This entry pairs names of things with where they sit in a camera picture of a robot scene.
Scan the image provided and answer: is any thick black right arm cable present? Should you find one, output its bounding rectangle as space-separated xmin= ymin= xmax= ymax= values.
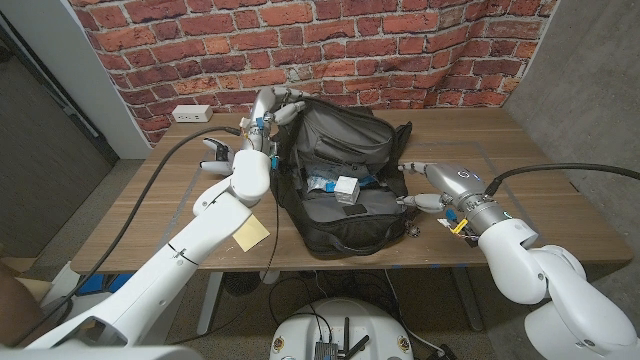
xmin=483 ymin=162 xmax=640 ymax=197

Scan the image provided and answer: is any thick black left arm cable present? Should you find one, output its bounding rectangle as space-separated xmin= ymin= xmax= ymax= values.
xmin=9 ymin=125 xmax=243 ymax=347

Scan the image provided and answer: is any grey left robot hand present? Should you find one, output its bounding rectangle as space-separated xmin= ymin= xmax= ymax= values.
xmin=238 ymin=85 xmax=310 ymax=154

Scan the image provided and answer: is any black backpack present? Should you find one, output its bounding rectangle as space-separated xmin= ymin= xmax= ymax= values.
xmin=269 ymin=96 xmax=414 ymax=260

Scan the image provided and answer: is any grey table leg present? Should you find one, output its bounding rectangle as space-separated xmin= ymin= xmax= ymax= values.
xmin=451 ymin=267 xmax=485 ymax=332

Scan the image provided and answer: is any person in brown trousers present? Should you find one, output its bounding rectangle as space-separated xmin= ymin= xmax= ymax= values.
xmin=0 ymin=264 xmax=46 ymax=347

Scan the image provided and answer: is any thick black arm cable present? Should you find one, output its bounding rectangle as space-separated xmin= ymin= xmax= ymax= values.
xmin=483 ymin=162 xmax=640 ymax=197
xmin=9 ymin=125 xmax=243 ymax=347

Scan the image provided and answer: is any white table leg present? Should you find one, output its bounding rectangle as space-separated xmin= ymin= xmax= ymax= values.
xmin=196 ymin=272 xmax=224 ymax=337

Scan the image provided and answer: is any blue snack bag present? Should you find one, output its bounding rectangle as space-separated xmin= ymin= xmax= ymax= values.
xmin=303 ymin=172 xmax=377 ymax=194

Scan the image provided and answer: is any white power strip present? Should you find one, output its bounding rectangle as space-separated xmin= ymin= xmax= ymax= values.
xmin=171 ymin=104 xmax=214 ymax=124

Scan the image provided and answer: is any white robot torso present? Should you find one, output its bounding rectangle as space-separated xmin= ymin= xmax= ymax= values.
xmin=269 ymin=298 xmax=415 ymax=360

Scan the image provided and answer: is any white game controller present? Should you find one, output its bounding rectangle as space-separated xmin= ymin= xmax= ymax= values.
xmin=199 ymin=137 xmax=236 ymax=176

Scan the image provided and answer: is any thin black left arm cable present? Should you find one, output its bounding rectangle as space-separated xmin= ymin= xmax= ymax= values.
xmin=167 ymin=167 xmax=281 ymax=346

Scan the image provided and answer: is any printed brick wall backdrop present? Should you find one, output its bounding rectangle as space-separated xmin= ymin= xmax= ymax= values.
xmin=69 ymin=0 xmax=559 ymax=146

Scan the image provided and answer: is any white package box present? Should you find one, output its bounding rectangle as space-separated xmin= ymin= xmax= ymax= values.
xmin=333 ymin=174 xmax=362 ymax=206

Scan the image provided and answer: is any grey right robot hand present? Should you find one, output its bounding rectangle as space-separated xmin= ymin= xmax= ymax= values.
xmin=396 ymin=160 xmax=514 ymax=237

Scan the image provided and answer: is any yellow sticky note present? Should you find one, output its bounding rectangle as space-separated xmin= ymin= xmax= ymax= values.
xmin=232 ymin=214 xmax=271 ymax=253

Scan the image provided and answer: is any dark grey door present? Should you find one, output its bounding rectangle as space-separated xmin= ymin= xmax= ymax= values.
xmin=0 ymin=24 xmax=120 ymax=257

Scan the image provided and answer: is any blue floor item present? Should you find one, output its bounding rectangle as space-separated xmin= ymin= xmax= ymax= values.
xmin=74 ymin=273 xmax=134 ymax=297

